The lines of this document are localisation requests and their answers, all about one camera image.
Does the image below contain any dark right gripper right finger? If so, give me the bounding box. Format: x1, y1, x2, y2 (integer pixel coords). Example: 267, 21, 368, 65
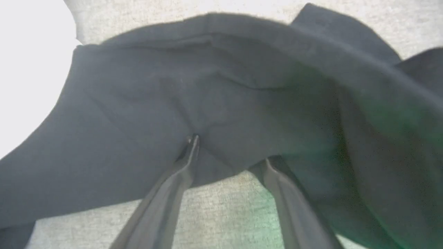
249, 157, 345, 249

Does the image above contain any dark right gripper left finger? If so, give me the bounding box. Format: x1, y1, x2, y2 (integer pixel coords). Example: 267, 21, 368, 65
109, 134, 200, 249

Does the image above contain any white shirt with black sleeves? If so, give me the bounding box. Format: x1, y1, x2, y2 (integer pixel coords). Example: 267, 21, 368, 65
0, 3, 443, 249

